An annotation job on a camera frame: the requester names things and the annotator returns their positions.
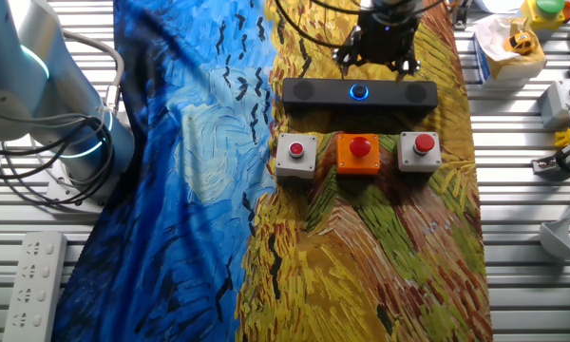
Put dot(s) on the grey box large red button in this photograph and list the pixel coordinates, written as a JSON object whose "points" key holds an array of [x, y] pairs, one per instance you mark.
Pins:
{"points": [[418, 159]]}

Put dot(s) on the black metal stand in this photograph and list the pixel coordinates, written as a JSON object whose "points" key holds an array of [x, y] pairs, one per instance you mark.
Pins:
{"points": [[460, 16]]}

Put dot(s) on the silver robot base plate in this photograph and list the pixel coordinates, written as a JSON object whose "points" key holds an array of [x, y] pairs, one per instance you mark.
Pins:
{"points": [[59, 190]]}

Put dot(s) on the black speaker bar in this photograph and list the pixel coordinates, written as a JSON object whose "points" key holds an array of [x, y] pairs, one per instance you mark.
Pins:
{"points": [[318, 92]]}

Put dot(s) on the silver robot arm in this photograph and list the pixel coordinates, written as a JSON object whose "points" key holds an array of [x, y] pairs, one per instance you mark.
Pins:
{"points": [[19, 81]]}

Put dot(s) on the white paper sheet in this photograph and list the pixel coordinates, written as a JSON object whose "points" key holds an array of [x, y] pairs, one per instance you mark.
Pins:
{"points": [[499, 5]]}

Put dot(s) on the metal clamp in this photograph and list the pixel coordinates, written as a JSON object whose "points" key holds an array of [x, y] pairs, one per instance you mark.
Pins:
{"points": [[546, 164]]}

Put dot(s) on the grey box small red button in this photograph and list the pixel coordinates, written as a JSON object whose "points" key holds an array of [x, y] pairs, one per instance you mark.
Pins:
{"points": [[295, 159]]}

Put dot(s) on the grey box green button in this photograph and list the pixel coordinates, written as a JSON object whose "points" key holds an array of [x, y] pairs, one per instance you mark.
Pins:
{"points": [[556, 100]]}

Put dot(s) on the yellow toy car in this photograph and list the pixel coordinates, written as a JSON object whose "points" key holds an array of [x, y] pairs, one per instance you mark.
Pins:
{"points": [[521, 43]]}

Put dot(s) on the small yellow plastic piece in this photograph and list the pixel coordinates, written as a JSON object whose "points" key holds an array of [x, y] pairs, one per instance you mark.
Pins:
{"points": [[563, 138]]}

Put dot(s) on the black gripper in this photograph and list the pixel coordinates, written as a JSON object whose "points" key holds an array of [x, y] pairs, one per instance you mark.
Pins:
{"points": [[387, 38]]}

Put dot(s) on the painted wheat field cloth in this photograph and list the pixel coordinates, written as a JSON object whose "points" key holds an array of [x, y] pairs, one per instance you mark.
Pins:
{"points": [[171, 190]]}

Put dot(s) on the yellow box green button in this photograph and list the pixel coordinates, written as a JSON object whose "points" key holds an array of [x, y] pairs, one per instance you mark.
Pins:
{"points": [[544, 14]]}

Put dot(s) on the white power strip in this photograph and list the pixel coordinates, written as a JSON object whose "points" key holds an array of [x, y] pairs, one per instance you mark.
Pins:
{"points": [[35, 285]]}

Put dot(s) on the orange box red mushroom button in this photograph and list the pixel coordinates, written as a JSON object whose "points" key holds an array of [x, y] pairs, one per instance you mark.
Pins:
{"points": [[356, 164]]}

